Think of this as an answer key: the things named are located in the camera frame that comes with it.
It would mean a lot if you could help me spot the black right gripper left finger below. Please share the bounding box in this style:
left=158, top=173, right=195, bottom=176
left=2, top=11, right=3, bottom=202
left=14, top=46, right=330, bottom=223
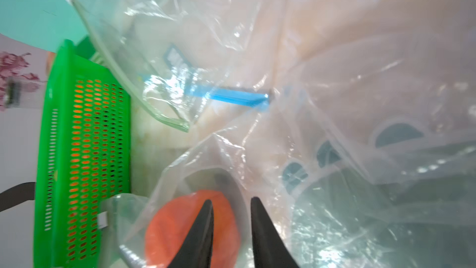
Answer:
left=168, top=200, right=214, bottom=268

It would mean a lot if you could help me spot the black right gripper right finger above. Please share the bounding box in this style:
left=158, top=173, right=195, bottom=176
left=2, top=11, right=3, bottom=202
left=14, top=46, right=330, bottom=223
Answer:
left=250, top=197, right=299, bottom=268

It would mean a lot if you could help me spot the twelfth orange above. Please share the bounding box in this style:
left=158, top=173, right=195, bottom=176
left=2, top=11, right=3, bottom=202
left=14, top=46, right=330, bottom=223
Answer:
left=145, top=190, right=241, bottom=268

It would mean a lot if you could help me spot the clear green-strip bag of oranges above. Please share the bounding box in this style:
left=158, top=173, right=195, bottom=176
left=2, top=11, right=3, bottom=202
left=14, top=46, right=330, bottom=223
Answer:
left=99, top=31, right=476, bottom=268

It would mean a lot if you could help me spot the clear green-zip bag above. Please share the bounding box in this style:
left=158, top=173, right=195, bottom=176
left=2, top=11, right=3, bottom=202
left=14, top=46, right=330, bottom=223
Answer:
left=71, top=0, right=286, bottom=132

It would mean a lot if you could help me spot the green plastic basket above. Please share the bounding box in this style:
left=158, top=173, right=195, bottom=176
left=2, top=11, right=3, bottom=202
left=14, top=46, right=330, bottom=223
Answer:
left=33, top=40, right=130, bottom=268

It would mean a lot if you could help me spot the mint green toaster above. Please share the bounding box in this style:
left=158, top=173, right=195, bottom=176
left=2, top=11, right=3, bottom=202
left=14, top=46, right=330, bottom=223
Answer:
left=1, top=0, right=87, bottom=52

